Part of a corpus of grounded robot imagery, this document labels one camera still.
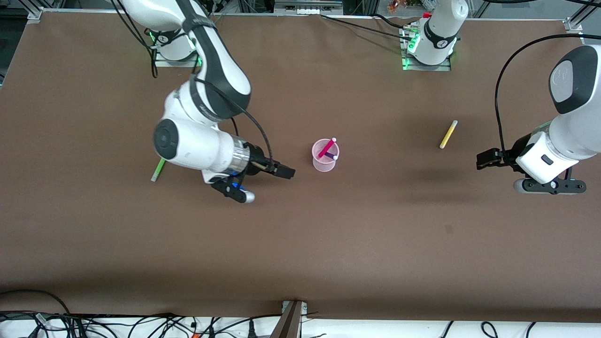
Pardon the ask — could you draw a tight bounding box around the pink pen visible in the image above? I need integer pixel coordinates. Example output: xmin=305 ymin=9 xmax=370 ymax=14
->
xmin=318 ymin=137 xmax=337 ymax=159

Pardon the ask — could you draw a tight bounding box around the pink pen holder cup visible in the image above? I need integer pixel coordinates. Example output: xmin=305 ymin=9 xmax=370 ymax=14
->
xmin=312 ymin=138 xmax=340 ymax=173

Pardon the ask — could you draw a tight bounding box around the yellow pen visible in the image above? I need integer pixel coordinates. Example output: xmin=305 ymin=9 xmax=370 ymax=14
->
xmin=439 ymin=120 xmax=458 ymax=150

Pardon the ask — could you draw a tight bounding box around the white power strip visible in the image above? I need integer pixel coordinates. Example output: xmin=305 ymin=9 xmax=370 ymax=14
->
xmin=274 ymin=0 xmax=344 ymax=15

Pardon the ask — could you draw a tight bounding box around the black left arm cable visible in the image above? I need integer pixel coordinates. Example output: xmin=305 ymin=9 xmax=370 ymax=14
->
xmin=495 ymin=33 xmax=601 ymax=156

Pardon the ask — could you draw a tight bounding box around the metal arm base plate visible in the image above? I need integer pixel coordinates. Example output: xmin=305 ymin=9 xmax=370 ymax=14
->
xmin=401 ymin=26 xmax=452 ymax=72
xmin=154 ymin=46 xmax=203 ymax=68

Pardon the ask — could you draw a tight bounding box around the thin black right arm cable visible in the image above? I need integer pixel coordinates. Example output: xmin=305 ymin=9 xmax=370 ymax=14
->
xmin=113 ymin=0 xmax=158 ymax=79

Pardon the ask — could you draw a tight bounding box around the aluminium frame post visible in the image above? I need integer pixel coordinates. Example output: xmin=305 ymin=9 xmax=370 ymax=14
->
xmin=270 ymin=300 xmax=308 ymax=338

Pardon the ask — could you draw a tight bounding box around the black cable on table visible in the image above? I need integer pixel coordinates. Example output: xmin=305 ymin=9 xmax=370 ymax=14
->
xmin=321 ymin=14 xmax=409 ymax=38

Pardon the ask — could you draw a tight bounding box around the black looped floor cable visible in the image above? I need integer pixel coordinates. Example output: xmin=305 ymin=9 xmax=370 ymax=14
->
xmin=0 ymin=289 xmax=71 ymax=316

